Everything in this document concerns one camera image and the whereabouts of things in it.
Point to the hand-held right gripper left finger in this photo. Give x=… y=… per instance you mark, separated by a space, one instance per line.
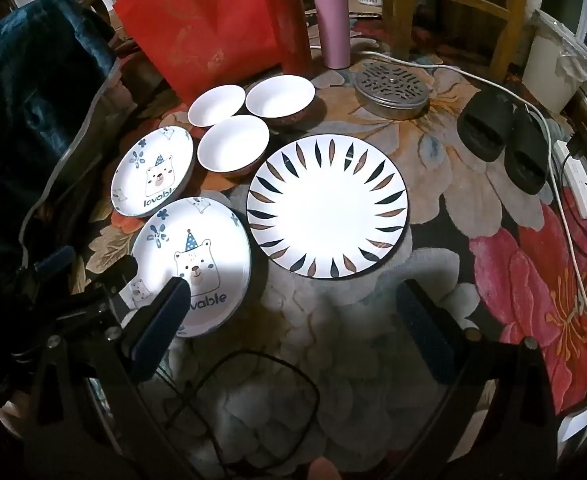
x=158 y=325

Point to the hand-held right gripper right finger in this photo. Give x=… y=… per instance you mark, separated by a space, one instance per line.
x=423 y=330

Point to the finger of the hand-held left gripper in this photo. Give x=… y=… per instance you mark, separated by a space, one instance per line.
x=118 y=270
x=56 y=259

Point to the white bear print plate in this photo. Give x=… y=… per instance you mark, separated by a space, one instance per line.
x=143 y=180
x=198 y=240

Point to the white bowl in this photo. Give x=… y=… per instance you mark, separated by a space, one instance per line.
x=231 y=142
x=216 y=105
x=278 y=97

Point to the person's right hand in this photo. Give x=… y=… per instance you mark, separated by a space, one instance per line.
x=323 y=471

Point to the dark blue jacket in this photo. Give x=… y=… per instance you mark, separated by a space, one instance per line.
x=33 y=110

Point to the white leaf pattern plate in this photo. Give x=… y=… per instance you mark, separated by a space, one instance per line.
x=323 y=210

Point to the white box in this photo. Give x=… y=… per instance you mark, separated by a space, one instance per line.
x=581 y=425

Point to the white power strip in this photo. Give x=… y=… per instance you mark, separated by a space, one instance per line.
x=581 y=185

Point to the black plug adapter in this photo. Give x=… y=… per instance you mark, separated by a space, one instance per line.
x=576 y=147

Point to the red fabric bag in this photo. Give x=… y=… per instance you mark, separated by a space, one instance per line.
x=193 y=35

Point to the round perforated metal tin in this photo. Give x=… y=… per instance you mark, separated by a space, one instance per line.
x=391 y=85

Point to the white plastic bucket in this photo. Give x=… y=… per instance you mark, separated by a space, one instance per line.
x=548 y=70

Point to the red thermos bottle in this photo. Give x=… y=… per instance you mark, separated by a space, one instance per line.
x=291 y=35

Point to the wooden chair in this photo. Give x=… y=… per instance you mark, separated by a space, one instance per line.
x=403 y=10

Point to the pink thermos bottle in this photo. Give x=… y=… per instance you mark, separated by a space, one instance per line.
x=331 y=20

